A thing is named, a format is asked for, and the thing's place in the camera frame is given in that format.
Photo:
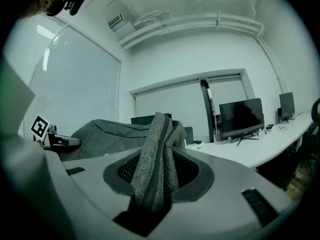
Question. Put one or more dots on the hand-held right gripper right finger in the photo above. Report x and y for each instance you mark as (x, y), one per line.
(225, 209)

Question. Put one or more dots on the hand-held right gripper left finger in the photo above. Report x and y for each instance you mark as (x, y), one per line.
(90, 181)

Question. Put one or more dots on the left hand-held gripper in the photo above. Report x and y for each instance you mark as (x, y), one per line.
(41, 129)

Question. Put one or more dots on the gray fabric backpack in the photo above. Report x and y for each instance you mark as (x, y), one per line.
(107, 136)

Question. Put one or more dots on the large window venetian blind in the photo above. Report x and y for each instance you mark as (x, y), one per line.
(75, 84)

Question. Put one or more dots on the white table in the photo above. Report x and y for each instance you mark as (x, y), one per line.
(262, 144)

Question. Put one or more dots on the black desktop box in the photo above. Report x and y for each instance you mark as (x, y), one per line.
(188, 135)

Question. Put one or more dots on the large black monitor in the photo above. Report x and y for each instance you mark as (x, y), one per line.
(241, 119)

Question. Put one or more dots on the small black table device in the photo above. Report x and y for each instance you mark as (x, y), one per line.
(269, 127)

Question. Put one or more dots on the black window pillar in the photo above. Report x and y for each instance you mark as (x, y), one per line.
(208, 114)

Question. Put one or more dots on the black office chair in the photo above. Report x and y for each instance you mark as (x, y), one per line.
(307, 154)

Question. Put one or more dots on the wide white roller blind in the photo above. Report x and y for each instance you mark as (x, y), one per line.
(170, 99)

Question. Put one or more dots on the narrow white roller blind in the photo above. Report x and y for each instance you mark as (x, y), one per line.
(227, 91)

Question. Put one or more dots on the small black monitor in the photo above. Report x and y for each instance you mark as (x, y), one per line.
(286, 104)

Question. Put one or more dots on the white air conditioner vent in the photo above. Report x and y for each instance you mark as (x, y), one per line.
(115, 21)

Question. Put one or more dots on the white ceiling pipes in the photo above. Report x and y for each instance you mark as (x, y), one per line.
(190, 25)

